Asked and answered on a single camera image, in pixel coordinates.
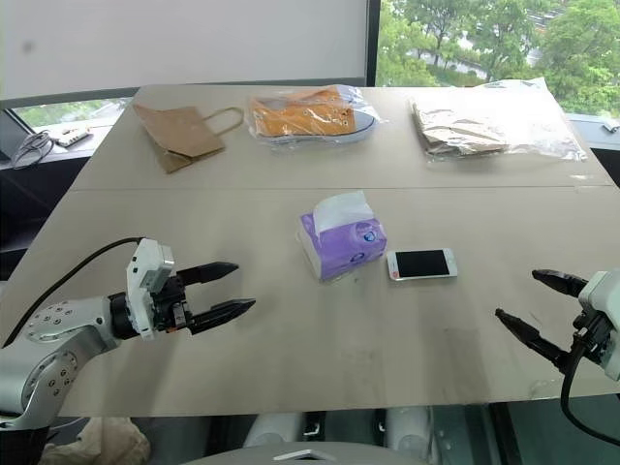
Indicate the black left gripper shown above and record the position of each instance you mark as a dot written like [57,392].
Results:
[169,302]

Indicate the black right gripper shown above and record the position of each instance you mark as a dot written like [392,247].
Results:
[592,334]

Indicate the white smartphone with black screen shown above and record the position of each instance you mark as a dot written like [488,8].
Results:
[421,264]

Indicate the purple tissue pack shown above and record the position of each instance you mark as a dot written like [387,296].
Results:
[346,242]

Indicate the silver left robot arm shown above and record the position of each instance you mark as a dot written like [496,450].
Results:
[58,334]

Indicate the white rounded cylinder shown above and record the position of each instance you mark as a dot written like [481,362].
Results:
[273,428]
[412,428]

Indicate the grey robot torso top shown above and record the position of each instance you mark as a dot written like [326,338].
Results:
[300,453]

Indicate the crumpled tan cloth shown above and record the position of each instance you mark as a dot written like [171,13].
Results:
[106,443]

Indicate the large clear plastic bag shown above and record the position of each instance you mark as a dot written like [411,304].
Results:
[537,121]

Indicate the small grey object on sill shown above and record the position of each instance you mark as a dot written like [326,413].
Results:
[611,127]

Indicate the orange canvas sneaker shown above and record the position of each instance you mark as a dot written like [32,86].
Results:
[300,116]

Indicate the stack of folded brown paper bags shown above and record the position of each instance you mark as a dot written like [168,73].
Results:
[455,133]

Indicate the white power strip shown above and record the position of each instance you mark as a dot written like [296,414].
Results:
[71,137]

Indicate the clear plastic bag around sneaker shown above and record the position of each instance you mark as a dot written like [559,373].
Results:
[358,99]

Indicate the white roller blind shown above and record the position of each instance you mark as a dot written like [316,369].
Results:
[184,43]

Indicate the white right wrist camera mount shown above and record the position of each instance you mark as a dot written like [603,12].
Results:
[600,290]

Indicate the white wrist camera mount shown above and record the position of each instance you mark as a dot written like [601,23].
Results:
[143,271]
[600,290]

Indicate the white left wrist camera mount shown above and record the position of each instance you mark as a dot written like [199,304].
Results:
[143,271]

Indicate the black window frame post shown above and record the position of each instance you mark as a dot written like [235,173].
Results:
[372,43]

